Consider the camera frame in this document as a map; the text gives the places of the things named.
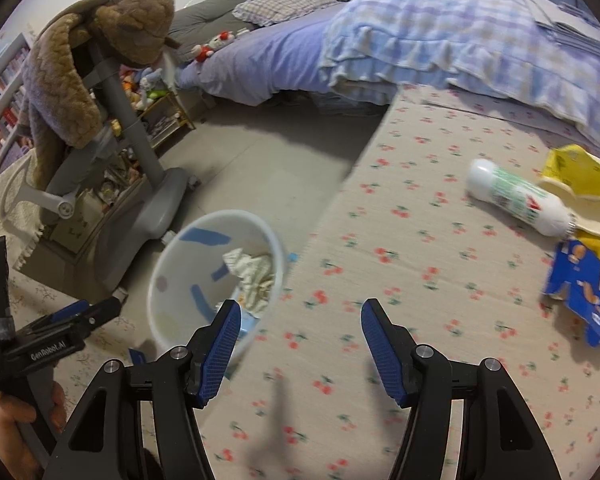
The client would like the white paper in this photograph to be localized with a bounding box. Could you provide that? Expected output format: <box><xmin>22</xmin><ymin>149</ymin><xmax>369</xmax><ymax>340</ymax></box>
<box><xmin>223</xmin><ymin>248</ymin><xmax>275</xmax><ymax>318</ymax></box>

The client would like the yellow tissue pack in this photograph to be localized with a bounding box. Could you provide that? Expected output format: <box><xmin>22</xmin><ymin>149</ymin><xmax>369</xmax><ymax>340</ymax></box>
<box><xmin>538</xmin><ymin>144</ymin><xmax>600</xmax><ymax>259</ymax></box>

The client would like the light blue carton box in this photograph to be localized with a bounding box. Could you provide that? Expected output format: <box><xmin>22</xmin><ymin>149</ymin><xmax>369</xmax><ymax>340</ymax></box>
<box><xmin>239</xmin><ymin>310</ymin><xmax>259</xmax><ymax>337</ymax></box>

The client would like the white plastic trash bin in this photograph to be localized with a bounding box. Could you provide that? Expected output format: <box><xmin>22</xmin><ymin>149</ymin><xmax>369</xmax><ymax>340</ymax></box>
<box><xmin>147</xmin><ymin>209</ymin><xmax>287</xmax><ymax>352</ymax></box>

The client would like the person's left hand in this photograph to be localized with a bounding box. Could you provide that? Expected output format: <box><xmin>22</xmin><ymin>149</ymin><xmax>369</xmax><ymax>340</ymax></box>
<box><xmin>0</xmin><ymin>392</ymin><xmax>42</xmax><ymax>480</ymax></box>

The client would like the blue flat box on floor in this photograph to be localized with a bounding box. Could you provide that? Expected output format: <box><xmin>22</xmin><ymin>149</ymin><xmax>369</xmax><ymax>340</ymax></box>
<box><xmin>129</xmin><ymin>348</ymin><xmax>147</xmax><ymax>366</ymax></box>

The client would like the blue snack box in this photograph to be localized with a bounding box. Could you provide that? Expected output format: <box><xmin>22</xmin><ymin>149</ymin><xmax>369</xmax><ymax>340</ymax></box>
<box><xmin>543</xmin><ymin>240</ymin><xmax>600</xmax><ymax>348</ymax></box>

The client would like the white bookshelf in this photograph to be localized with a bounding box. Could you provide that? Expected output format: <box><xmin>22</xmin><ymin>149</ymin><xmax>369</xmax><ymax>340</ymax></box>
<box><xmin>0</xmin><ymin>34</ymin><xmax>31</xmax><ymax>173</ymax></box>

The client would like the cherry print bed sheet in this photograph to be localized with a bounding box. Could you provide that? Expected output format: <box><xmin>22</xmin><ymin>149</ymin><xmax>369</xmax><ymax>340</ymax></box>
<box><xmin>201</xmin><ymin>87</ymin><xmax>600</xmax><ymax>479</ymax></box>

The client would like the wooden toy shelf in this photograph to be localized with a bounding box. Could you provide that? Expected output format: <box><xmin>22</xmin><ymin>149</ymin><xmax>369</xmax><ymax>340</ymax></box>
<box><xmin>119</xmin><ymin>66</ymin><xmax>195</xmax><ymax>150</ymax></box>

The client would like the white green plastic bottle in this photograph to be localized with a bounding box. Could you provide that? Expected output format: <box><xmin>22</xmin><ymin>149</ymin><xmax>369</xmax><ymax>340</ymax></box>
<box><xmin>466</xmin><ymin>158</ymin><xmax>576</xmax><ymax>238</ymax></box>

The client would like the red white plush toy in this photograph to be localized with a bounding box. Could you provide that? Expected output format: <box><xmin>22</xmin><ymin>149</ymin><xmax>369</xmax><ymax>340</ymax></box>
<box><xmin>192</xmin><ymin>32</ymin><xmax>236</xmax><ymax>63</ymax></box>

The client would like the purple bed sheet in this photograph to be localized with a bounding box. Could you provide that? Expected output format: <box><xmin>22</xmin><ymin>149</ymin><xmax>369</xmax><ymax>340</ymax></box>
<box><xmin>175</xmin><ymin>3</ymin><xmax>343</xmax><ymax>106</ymax></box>

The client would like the plaid pillow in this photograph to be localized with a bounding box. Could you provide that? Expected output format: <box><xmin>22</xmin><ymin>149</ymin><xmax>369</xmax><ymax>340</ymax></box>
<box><xmin>232</xmin><ymin>0</ymin><xmax>338</xmax><ymax>27</ymax></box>

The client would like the blue plaid ruffled quilt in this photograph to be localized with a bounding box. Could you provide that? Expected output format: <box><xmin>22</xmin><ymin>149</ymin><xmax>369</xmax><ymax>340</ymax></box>
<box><xmin>317</xmin><ymin>0</ymin><xmax>600</xmax><ymax>149</ymax></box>

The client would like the folded blue bedding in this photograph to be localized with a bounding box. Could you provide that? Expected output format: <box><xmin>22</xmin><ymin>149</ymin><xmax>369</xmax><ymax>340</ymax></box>
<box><xmin>524</xmin><ymin>0</ymin><xmax>600</xmax><ymax>58</ymax></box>

